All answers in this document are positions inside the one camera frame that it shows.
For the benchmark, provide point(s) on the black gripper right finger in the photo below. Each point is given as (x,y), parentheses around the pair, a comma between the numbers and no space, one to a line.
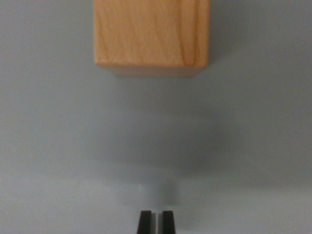
(168,224)

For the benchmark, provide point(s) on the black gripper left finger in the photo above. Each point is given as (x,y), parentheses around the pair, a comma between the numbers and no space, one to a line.
(145,224)

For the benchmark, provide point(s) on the wooden cube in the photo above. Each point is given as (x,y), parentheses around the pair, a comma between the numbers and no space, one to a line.
(151,34)

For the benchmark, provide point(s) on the grey plastic tray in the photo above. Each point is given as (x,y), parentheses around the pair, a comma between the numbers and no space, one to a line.
(48,134)

